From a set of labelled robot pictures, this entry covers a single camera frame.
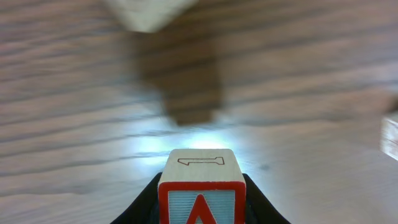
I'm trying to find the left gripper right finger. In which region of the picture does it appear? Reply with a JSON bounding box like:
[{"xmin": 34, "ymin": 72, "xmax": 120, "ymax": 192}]
[{"xmin": 243, "ymin": 174, "xmax": 290, "ymax": 224}]

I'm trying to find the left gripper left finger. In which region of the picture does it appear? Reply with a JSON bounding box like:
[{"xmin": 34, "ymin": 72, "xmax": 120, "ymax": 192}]
[{"xmin": 110, "ymin": 172, "xmax": 162, "ymax": 224}]

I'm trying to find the red letter A block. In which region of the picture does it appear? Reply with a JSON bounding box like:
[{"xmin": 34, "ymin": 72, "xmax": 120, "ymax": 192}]
[{"xmin": 157, "ymin": 149, "xmax": 246, "ymax": 224}]

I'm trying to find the yellow letter C block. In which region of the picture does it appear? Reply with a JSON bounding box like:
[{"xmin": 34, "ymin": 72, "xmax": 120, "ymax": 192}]
[{"xmin": 105, "ymin": 0, "xmax": 198, "ymax": 33}]

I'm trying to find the wooden block red side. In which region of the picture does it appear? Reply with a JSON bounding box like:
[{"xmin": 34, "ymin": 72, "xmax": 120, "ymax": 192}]
[{"xmin": 380, "ymin": 113, "xmax": 398, "ymax": 160}]

